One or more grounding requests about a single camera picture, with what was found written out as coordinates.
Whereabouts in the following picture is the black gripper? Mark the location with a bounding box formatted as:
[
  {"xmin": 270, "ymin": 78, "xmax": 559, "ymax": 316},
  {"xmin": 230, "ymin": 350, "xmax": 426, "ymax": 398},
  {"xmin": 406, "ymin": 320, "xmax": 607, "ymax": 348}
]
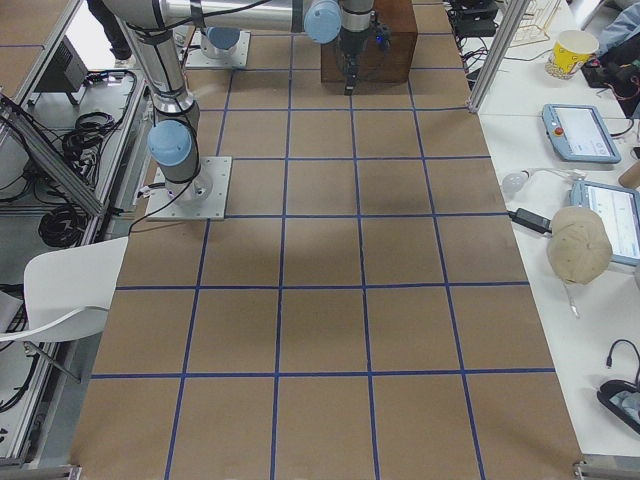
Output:
[{"xmin": 338, "ymin": 23, "xmax": 373, "ymax": 96}]

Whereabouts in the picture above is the dark wooden drawer cabinet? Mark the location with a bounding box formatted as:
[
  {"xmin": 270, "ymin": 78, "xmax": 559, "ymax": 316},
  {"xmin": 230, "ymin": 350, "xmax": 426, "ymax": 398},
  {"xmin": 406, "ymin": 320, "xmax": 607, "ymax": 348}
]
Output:
[{"xmin": 320, "ymin": 1, "xmax": 418, "ymax": 94}]

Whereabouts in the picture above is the white light bulb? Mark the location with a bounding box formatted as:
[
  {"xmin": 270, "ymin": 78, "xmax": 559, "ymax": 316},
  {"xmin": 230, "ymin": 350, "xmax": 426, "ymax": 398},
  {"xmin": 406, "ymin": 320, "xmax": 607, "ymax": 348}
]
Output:
[{"xmin": 501, "ymin": 170, "xmax": 532, "ymax": 196}]

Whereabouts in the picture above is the yellow popcorn cup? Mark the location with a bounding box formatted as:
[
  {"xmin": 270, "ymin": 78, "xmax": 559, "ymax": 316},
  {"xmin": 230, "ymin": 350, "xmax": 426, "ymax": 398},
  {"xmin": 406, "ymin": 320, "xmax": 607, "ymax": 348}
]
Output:
[{"xmin": 544, "ymin": 30, "xmax": 599, "ymax": 80}]

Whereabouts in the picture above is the black power brick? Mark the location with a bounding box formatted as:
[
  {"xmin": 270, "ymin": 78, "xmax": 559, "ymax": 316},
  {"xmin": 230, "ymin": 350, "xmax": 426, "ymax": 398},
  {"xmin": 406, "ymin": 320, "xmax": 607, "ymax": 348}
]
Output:
[{"xmin": 508, "ymin": 208, "xmax": 552, "ymax": 234}]

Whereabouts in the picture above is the upper teach pendant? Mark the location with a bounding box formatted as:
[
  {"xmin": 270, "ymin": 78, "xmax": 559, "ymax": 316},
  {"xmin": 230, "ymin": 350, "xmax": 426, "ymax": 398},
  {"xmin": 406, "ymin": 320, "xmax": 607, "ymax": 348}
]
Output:
[{"xmin": 541, "ymin": 104, "xmax": 621, "ymax": 164}]

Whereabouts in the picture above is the teach pendant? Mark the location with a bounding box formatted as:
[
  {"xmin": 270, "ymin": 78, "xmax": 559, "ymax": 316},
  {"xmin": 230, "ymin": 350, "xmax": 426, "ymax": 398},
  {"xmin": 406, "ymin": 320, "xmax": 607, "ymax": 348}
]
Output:
[
  {"xmin": 541, "ymin": 104, "xmax": 621, "ymax": 164},
  {"xmin": 569, "ymin": 180, "xmax": 639, "ymax": 266}
]

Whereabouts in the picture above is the beige cap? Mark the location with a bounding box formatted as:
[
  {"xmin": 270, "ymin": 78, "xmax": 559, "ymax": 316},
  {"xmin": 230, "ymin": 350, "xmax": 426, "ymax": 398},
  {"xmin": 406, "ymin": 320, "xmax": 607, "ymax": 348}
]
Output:
[{"xmin": 547, "ymin": 206, "xmax": 613, "ymax": 285}]

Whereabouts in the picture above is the lower teach pendant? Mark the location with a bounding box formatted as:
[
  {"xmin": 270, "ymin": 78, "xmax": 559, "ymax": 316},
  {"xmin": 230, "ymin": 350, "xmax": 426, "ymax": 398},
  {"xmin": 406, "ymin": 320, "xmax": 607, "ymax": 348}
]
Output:
[{"xmin": 569, "ymin": 180, "xmax": 639, "ymax": 266}]

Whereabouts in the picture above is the white chair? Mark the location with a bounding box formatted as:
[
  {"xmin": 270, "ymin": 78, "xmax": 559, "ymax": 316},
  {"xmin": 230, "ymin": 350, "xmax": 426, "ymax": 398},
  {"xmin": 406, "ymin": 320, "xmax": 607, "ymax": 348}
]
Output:
[{"xmin": 0, "ymin": 235, "xmax": 130, "ymax": 386}]

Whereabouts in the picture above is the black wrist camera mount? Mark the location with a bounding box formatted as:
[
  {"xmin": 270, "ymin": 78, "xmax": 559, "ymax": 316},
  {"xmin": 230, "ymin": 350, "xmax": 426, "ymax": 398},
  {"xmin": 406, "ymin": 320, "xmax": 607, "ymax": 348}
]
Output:
[{"xmin": 371, "ymin": 11, "xmax": 391, "ymax": 52}]

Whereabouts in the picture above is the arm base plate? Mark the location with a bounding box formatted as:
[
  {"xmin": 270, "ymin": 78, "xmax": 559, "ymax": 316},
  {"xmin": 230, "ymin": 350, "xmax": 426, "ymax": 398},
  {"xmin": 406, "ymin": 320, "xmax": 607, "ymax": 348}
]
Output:
[
  {"xmin": 185, "ymin": 28, "xmax": 251, "ymax": 70},
  {"xmin": 145, "ymin": 156, "xmax": 232, "ymax": 221}
]

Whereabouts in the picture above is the aluminium frame post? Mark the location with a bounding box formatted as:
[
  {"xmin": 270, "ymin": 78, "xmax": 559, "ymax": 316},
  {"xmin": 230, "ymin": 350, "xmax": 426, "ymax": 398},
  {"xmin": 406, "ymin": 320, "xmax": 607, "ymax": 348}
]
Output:
[{"xmin": 467, "ymin": 0, "xmax": 529, "ymax": 113}]

